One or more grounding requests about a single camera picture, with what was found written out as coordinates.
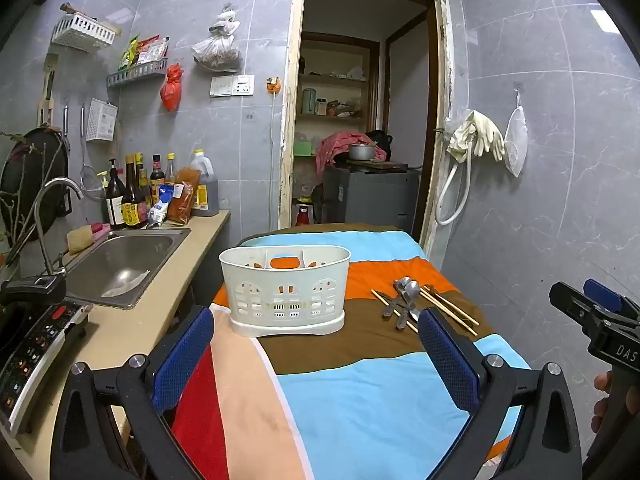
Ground wooden shelf unit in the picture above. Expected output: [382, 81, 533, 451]
[295, 32, 381, 201]

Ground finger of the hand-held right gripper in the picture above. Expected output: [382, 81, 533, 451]
[584, 278, 640, 313]
[549, 282, 623, 331]

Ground person's right hand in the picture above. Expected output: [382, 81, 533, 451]
[592, 372, 614, 435]

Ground wooden spatula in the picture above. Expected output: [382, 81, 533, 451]
[37, 54, 59, 127]

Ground metal faucet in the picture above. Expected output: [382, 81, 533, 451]
[4, 178, 84, 282]

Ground yellow green snack packet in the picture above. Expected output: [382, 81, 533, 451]
[118, 35, 139, 72]

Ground black bag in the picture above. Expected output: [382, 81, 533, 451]
[365, 129, 394, 152]

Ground white hose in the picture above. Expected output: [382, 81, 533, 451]
[434, 156, 474, 226]

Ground clear bag of dried goods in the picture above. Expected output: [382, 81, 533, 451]
[192, 5, 244, 74]

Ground white mesh bag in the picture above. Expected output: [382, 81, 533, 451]
[503, 89, 529, 179]

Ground wooden cutting board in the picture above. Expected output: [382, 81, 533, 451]
[347, 159, 409, 172]

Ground dark pump bottle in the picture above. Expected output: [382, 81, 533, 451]
[104, 158, 126, 229]

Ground induction cooker control panel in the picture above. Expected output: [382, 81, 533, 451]
[0, 302, 94, 436]

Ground blue white packet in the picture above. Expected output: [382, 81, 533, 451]
[147, 184, 174, 226]

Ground pink cloth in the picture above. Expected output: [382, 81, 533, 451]
[315, 131, 387, 179]

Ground red snack packet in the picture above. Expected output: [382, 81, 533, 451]
[135, 35, 169, 67]

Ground slim dark sauce bottle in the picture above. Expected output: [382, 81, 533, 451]
[135, 152, 154, 212]

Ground black wok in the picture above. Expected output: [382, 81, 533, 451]
[0, 127, 69, 242]

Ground striped blanket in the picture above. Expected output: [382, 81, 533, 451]
[170, 223, 531, 480]

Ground steel sink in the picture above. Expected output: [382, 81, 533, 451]
[64, 228, 192, 310]

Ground metal strainer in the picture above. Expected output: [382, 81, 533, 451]
[79, 104, 107, 202]

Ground white plastic utensil caddy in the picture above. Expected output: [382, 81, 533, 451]
[219, 245, 351, 338]

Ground wooden door frame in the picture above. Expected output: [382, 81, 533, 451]
[277, 0, 453, 256]

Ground bare plant twigs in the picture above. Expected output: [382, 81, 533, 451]
[0, 130, 67, 261]

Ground cream rubber glove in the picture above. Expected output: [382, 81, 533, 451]
[446, 111, 477, 164]
[469, 110, 505, 162]

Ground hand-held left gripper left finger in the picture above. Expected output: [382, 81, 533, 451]
[50, 305, 216, 480]

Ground red label sauce bottle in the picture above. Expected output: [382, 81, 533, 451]
[149, 154, 166, 195]

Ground grey wall shelf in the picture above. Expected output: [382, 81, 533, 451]
[106, 57, 169, 89]

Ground orange spice packet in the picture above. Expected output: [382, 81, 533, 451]
[167, 167, 201, 225]

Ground large oil jug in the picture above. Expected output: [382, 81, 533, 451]
[190, 149, 220, 218]

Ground white wall basket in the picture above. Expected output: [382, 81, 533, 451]
[50, 12, 117, 52]

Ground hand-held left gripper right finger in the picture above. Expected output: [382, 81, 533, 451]
[417, 306, 583, 480]

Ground yellow sponge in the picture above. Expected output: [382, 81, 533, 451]
[66, 227, 94, 255]

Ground red plastic bag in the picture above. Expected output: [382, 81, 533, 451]
[160, 63, 182, 112]

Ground grey cabinet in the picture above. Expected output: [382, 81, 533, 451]
[322, 165, 421, 227]

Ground white wall box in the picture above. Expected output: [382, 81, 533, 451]
[85, 98, 119, 142]

